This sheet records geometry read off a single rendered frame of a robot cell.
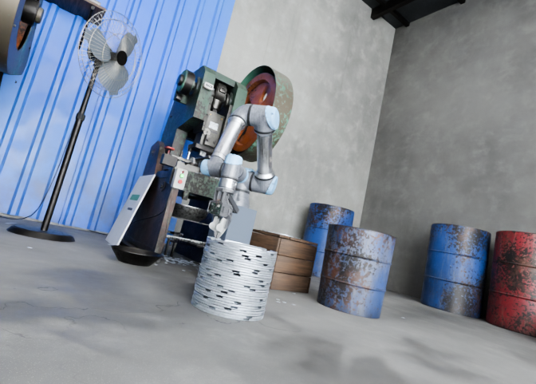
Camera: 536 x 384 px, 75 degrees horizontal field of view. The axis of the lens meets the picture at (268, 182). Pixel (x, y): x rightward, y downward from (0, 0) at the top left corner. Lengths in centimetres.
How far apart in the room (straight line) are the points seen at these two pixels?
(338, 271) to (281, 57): 344
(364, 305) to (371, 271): 19
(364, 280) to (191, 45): 315
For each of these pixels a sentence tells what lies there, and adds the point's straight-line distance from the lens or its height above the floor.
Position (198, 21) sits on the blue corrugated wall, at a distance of 440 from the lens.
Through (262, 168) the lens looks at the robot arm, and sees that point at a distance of 197.
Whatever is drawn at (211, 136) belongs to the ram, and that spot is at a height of 97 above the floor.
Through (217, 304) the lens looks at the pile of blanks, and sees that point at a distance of 133.
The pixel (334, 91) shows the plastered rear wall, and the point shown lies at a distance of 549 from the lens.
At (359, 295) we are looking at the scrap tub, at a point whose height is 11.
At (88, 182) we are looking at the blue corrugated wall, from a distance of 374.
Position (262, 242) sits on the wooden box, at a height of 27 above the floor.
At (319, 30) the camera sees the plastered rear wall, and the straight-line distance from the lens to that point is 556.
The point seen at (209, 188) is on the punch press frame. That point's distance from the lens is 259.
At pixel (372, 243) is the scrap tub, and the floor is 41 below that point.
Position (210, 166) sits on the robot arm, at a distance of 164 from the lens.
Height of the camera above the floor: 30
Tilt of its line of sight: 9 degrees up
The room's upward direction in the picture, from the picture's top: 13 degrees clockwise
